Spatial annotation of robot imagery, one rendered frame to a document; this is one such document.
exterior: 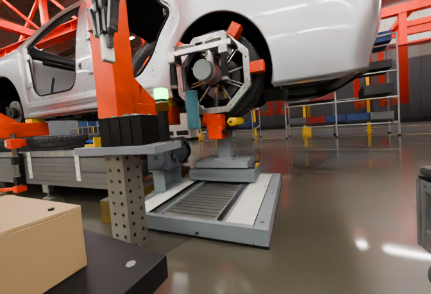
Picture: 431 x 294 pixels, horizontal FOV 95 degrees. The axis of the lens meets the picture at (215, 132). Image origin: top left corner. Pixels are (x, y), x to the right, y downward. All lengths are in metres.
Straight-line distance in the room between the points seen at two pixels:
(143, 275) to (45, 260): 0.13
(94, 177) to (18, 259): 1.28
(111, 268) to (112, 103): 1.02
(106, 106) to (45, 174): 0.95
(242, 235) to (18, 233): 0.73
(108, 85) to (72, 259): 1.06
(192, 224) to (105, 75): 0.96
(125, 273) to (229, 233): 0.61
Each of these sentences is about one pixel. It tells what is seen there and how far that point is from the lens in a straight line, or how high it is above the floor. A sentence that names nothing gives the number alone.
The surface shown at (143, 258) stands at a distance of 0.41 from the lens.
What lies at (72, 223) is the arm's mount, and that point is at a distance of 0.40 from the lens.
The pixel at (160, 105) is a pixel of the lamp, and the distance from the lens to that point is 0.78.
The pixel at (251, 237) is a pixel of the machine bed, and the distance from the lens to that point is 0.91.
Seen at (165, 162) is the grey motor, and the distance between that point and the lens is 1.29.
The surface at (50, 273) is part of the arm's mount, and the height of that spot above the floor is 0.32.
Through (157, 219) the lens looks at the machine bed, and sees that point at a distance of 1.10.
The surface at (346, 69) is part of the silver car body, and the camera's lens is 1.44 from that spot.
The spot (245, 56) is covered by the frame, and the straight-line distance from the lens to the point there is 1.37.
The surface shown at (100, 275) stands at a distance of 0.40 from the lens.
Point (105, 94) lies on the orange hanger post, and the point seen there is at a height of 0.73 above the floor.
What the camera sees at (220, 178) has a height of 0.11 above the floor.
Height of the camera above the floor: 0.51
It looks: 3 degrees down
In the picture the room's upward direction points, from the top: 4 degrees counter-clockwise
